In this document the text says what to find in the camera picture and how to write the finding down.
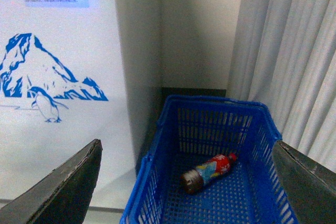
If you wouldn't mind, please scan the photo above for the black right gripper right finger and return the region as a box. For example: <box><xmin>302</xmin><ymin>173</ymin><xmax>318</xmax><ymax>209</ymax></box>
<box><xmin>272</xmin><ymin>141</ymin><xmax>335</xmax><ymax>223</ymax></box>

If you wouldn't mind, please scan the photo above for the red label drink bottle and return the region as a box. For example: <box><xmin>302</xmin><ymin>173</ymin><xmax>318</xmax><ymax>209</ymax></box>
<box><xmin>180</xmin><ymin>153</ymin><xmax>237</xmax><ymax>194</ymax></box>

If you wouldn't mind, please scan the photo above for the white pleated curtain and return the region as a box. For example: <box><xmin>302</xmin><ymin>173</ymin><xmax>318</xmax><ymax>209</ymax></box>
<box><xmin>228</xmin><ymin>0</ymin><xmax>335</xmax><ymax>170</ymax></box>

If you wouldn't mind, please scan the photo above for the blue plastic shopping basket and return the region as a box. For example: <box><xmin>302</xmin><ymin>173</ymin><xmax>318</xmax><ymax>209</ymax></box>
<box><xmin>120</xmin><ymin>95</ymin><xmax>298</xmax><ymax>223</ymax></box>

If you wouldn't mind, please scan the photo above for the white blue chest freezer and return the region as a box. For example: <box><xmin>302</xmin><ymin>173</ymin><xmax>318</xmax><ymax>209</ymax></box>
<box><xmin>0</xmin><ymin>0</ymin><xmax>162</xmax><ymax>213</ymax></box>

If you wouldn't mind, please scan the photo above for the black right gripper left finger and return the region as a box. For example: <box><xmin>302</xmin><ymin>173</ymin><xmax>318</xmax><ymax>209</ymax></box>
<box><xmin>1</xmin><ymin>139</ymin><xmax>102</xmax><ymax>223</ymax></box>

